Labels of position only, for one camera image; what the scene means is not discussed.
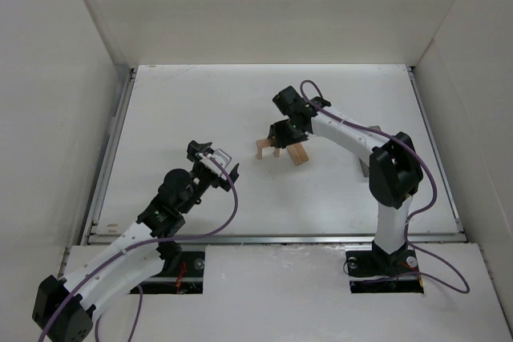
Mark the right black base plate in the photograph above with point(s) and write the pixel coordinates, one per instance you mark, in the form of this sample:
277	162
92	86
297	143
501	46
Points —
374	271

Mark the aluminium table frame rail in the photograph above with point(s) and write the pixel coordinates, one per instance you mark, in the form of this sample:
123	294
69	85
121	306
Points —
326	200

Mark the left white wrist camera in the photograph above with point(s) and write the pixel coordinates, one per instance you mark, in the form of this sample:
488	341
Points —
216	162

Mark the engraved wood block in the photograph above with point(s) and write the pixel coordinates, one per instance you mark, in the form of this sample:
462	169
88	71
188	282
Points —
297	154

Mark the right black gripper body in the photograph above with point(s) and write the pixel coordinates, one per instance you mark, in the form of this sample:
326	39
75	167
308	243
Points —
281	135

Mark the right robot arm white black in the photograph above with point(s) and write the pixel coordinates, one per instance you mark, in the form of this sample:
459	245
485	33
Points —
393	174

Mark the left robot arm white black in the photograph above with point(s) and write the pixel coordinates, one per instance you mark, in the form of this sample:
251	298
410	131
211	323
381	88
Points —
67	308

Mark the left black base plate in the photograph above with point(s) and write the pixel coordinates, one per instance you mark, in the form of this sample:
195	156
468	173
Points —
183	276

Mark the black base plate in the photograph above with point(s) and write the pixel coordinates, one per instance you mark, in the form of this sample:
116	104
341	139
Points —
374	271
183	276

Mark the plain wood block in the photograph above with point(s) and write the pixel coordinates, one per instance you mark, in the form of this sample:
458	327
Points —
265	143

